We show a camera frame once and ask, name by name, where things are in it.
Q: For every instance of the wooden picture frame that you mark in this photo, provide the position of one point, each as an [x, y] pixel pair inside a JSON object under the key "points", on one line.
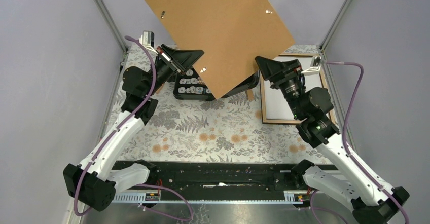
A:
{"points": [[265, 115]]}

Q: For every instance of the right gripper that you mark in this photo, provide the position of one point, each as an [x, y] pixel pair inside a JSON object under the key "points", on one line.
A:
{"points": [[270, 69]]}

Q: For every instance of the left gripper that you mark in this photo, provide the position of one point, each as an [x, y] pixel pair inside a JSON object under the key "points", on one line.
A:
{"points": [[182, 60]]}

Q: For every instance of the floral tablecloth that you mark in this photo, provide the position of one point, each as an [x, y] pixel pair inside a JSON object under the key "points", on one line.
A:
{"points": [[231, 129]]}

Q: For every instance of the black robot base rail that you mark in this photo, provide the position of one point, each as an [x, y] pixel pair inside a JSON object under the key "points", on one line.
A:
{"points": [[224, 183]]}

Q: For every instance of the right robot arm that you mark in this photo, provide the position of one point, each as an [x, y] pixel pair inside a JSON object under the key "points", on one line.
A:
{"points": [[365, 193]]}

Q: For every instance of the black poker chip case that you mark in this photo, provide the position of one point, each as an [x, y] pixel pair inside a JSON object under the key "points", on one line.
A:
{"points": [[190, 86]]}

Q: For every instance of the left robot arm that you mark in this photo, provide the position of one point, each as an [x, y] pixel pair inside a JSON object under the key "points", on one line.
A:
{"points": [[93, 181]]}

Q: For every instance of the brown frame backing board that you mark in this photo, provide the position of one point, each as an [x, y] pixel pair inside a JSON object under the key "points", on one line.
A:
{"points": [[231, 33]]}

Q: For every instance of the small wooden block right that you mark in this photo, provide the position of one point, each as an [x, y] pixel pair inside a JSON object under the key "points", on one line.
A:
{"points": [[250, 95]]}

